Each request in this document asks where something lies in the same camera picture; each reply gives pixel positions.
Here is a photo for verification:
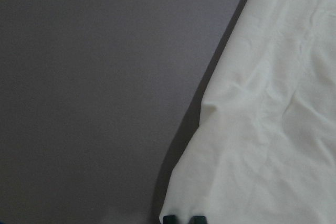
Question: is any cream long sleeve shirt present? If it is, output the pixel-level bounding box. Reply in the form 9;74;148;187
160;0;335;223

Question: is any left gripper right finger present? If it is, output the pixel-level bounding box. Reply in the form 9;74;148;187
190;216;206;224

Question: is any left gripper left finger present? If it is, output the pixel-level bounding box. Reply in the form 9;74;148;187
162;215;177;224

